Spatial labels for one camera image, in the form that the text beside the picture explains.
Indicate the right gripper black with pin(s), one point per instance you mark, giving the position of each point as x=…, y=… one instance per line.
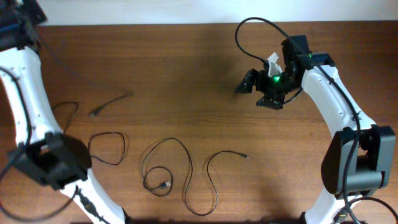
x=275, y=102

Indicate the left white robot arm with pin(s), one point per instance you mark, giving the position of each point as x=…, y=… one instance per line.
x=43, y=151

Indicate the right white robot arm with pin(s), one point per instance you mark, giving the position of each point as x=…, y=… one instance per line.
x=358, y=161

